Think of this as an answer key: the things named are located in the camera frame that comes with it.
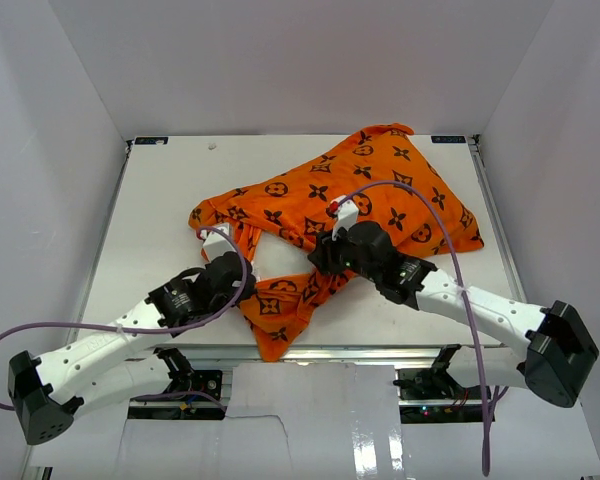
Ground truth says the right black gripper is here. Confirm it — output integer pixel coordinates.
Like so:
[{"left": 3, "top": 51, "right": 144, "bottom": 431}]
[{"left": 307, "top": 219, "right": 380, "bottom": 284}]

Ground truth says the orange patterned pillowcase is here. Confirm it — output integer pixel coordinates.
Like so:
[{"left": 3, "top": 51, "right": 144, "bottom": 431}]
[{"left": 189, "top": 124, "right": 484, "bottom": 362}]

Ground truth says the white pillow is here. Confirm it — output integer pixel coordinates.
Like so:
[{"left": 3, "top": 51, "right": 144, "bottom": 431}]
[{"left": 252, "top": 232, "right": 313, "bottom": 280}]

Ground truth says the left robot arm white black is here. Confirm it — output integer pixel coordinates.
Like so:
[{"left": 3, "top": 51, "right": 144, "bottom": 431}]
[{"left": 8, "top": 252, "right": 255, "bottom": 446}]

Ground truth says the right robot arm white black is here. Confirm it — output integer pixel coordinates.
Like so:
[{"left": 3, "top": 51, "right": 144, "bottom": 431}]
[{"left": 308, "top": 221, "right": 599, "bottom": 408}]

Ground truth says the right blue table label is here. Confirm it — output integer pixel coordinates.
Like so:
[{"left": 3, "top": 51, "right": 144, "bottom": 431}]
[{"left": 431, "top": 135, "right": 466, "bottom": 144}]

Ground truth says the blue table label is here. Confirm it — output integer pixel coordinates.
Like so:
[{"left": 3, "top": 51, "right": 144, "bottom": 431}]
[
  {"left": 431, "top": 135, "right": 466, "bottom": 144},
  {"left": 133, "top": 136, "right": 169, "bottom": 146}
]

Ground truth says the left blue table label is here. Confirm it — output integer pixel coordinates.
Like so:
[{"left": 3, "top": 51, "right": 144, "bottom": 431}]
[{"left": 133, "top": 136, "right": 169, "bottom": 146}]

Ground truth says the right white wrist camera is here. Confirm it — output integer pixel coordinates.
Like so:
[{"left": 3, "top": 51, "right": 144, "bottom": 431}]
[{"left": 328, "top": 195, "right": 359, "bottom": 240}]

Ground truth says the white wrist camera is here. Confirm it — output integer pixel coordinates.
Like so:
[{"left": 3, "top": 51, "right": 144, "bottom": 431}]
[
  {"left": 199, "top": 223, "right": 234, "bottom": 262},
  {"left": 328, "top": 195, "right": 359, "bottom": 240}
]

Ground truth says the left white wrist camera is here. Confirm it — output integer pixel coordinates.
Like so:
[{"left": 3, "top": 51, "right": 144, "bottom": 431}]
[{"left": 199, "top": 223, "right": 234, "bottom": 262}]

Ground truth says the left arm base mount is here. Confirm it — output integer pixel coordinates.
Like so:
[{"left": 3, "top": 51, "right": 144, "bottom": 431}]
[{"left": 133, "top": 348, "right": 225, "bottom": 409}]

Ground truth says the aluminium front rail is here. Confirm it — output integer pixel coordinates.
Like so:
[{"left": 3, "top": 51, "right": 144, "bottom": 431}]
[{"left": 69, "top": 343, "right": 526, "bottom": 364}]

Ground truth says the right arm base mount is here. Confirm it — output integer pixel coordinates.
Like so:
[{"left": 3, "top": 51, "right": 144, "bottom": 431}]
[{"left": 393, "top": 345, "right": 483, "bottom": 425}]

